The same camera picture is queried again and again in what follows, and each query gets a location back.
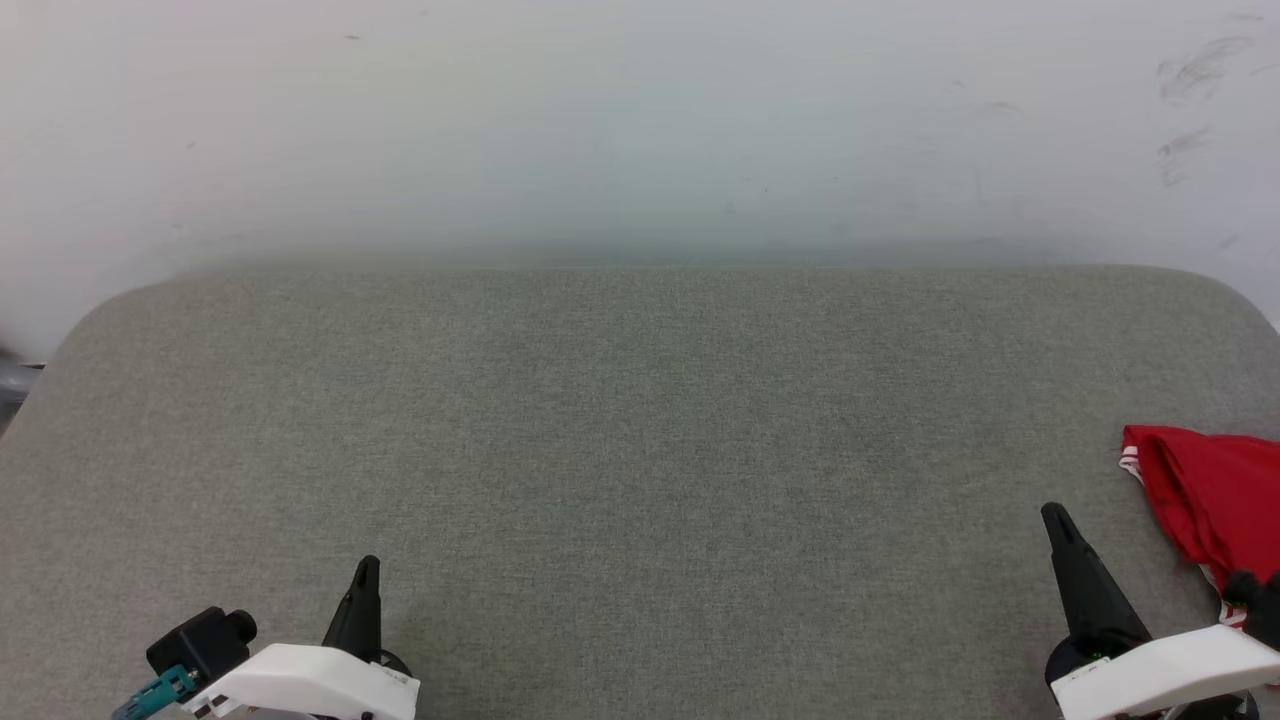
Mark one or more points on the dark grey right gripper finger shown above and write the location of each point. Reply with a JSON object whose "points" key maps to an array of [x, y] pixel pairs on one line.
{"points": [[1090, 600]]}

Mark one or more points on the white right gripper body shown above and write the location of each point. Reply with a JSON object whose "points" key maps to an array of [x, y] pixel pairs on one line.
{"points": [[1160, 675]]}

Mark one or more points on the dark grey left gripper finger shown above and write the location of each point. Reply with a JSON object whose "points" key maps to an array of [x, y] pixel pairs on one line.
{"points": [[362, 615]]}

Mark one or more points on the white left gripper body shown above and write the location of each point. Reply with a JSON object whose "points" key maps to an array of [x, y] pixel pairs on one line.
{"points": [[300, 685]]}

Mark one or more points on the red and white basketball jersey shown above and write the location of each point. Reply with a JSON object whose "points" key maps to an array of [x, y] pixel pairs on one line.
{"points": [[1220, 490]]}

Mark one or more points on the grey metal object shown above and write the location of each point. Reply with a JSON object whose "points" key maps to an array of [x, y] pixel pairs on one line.
{"points": [[12, 385]]}

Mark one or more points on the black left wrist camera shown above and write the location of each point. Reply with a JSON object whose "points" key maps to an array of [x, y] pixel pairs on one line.
{"points": [[205, 640]]}

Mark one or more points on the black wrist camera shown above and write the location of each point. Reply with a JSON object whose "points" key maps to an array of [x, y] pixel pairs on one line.
{"points": [[1258, 600], [205, 640]]}

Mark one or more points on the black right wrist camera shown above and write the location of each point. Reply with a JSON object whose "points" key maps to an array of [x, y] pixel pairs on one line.
{"points": [[1258, 600]]}

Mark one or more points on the teal left camera connector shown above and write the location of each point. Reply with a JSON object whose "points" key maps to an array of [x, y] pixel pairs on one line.
{"points": [[160, 692]]}

